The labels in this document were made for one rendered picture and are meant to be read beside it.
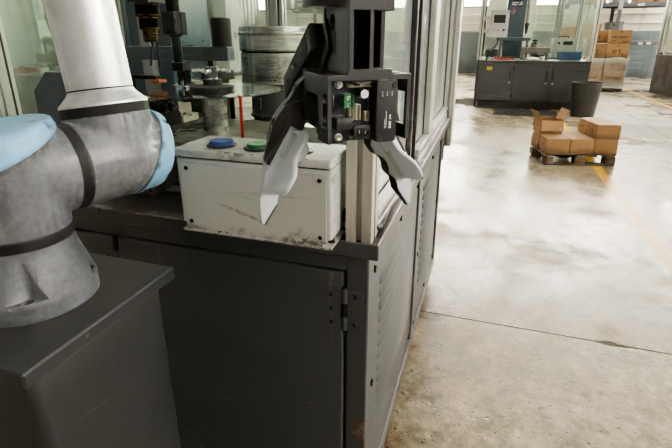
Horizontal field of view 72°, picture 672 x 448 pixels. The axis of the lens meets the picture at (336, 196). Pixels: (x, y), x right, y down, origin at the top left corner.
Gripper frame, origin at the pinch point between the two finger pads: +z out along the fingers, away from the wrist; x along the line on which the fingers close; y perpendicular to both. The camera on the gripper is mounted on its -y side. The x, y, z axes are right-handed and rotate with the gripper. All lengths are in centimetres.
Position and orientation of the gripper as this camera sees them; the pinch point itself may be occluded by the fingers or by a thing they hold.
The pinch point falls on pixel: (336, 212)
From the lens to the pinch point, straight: 45.9
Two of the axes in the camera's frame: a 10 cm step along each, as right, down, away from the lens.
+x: 9.3, -1.2, 3.4
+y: 3.6, 3.1, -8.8
